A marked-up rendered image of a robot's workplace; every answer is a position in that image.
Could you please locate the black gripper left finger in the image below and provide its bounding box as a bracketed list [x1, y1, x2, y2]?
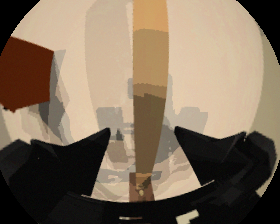
[31, 128, 111, 197]

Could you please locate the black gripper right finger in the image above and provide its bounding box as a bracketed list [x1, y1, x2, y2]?
[173, 127, 246, 186]

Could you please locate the long brown wooden rail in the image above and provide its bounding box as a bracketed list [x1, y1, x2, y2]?
[132, 0, 169, 190]

